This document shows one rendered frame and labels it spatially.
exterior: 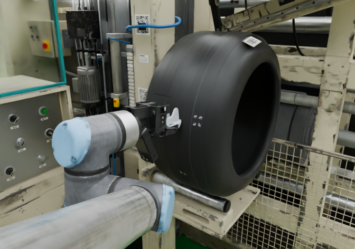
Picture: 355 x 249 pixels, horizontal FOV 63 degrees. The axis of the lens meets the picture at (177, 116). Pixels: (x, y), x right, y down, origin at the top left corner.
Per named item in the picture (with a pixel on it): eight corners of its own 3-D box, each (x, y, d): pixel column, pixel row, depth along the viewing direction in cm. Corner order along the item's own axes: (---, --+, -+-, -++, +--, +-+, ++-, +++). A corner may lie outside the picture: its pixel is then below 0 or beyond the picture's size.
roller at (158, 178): (158, 174, 125) (152, 183, 123) (155, 169, 122) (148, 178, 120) (232, 204, 105) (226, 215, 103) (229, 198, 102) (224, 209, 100)
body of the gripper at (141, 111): (172, 104, 75) (139, 111, 65) (170, 136, 77) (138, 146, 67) (150, 99, 79) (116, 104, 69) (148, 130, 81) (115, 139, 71)
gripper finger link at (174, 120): (189, 106, 83) (169, 111, 75) (187, 126, 84) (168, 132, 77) (180, 104, 85) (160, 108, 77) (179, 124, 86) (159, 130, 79)
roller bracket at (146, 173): (140, 190, 121) (139, 170, 118) (193, 155, 151) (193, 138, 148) (146, 193, 119) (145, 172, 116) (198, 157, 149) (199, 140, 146)
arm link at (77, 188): (104, 236, 57) (104, 177, 54) (54, 223, 60) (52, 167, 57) (125, 211, 66) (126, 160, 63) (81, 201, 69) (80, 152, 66)
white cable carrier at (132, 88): (131, 147, 137) (125, 44, 121) (139, 144, 141) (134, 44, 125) (138, 150, 134) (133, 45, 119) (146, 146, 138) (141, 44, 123)
